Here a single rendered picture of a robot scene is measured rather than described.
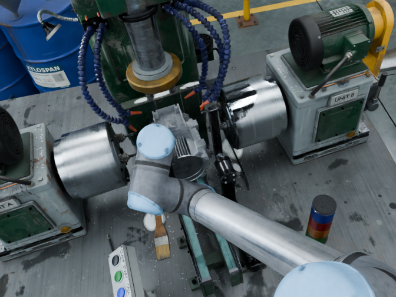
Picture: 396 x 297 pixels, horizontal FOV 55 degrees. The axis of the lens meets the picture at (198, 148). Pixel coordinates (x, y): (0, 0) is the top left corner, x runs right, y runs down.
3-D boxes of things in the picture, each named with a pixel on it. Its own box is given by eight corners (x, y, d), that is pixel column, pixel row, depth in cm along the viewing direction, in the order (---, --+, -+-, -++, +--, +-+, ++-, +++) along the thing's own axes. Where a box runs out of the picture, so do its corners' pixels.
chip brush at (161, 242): (151, 213, 151) (151, 211, 150) (163, 210, 151) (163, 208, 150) (157, 261, 138) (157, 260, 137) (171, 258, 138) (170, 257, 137)
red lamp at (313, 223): (304, 216, 107) (306, 208, 103) (324, 209, 107) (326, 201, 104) (314, 234, 103) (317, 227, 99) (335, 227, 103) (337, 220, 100)
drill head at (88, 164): (45, 173, 155) (14, 133, 136) (131, 146, 159) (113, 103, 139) (48, 225, 140) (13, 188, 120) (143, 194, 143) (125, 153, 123)
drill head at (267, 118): (199, 124, 161) (191, 79, 142) (289, 96, 164) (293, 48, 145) (218, 169, 145) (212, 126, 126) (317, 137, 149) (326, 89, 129)
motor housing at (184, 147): (153, 152, 154) (141, 121, 139) (198, 139, 155) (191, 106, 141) (164, 192, 141) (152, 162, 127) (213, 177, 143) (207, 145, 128)
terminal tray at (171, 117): (155, 124, 142) (150, 111, 137) (182, 116, 143) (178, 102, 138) (162, 148, 135) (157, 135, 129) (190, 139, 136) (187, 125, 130)
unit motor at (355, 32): (279, 99, 160) (283, 9, 127) (350, 77, 162) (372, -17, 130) (307, 143, 144) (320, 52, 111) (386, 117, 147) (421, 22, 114)
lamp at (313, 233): (303, 223, 110) (304, 216, 107) (322, 217, 111) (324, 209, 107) (313, 241, 106) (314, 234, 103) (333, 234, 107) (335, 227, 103)
